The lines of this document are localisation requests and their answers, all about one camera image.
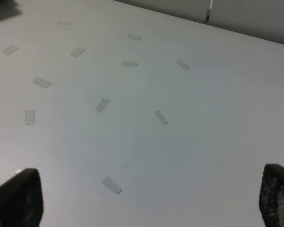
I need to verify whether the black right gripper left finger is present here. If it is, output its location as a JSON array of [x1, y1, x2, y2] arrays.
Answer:
[[0, 168, 43, 227]]

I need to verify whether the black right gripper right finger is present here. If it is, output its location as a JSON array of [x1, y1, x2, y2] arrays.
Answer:
[[259, 164, 284, 227]]

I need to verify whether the black short sleeve shirt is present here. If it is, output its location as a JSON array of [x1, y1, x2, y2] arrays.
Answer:
[[0, 0, 22, 21]]

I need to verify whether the clear tape strip near centre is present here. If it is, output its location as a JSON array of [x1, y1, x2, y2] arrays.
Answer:
[[25, 110, 36, 125]]

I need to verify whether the clear tape strip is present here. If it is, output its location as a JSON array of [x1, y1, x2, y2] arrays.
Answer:
[[127, 34, 142, 41], [176, 60, 190, 70], [71, 47, 86, 58], [102, 176, 122, 195], [25, 110, 36, 125], [1, 44, 19, 56], [96, 98, 109, 113], [154, 110, 168, 125], [33, 78, 52, 88]]

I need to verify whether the clear tape strip near right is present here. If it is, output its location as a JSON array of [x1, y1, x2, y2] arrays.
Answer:
[[102, 176, 122, 195]]

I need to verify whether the clear tape strip near left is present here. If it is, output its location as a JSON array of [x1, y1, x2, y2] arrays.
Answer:
[[33, 78, 52, 88]]

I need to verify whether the clear tape strip centre right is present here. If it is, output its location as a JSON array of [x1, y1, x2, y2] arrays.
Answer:
[[154, 110, 168, 125]]

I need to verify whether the clear tape strip upper right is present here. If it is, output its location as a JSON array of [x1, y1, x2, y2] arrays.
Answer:
[[176, 60, 190, 70]]

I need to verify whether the clear tape strip middle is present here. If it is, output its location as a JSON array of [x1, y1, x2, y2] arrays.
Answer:
[[71, 47, 86, 58]]

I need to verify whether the clear tape strip right edge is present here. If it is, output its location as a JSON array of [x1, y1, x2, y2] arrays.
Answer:
[[122, 61, 139, 66]]

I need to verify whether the clear tape strip far centre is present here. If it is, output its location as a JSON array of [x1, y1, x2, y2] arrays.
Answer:
[[127, 34, 142, 41]]

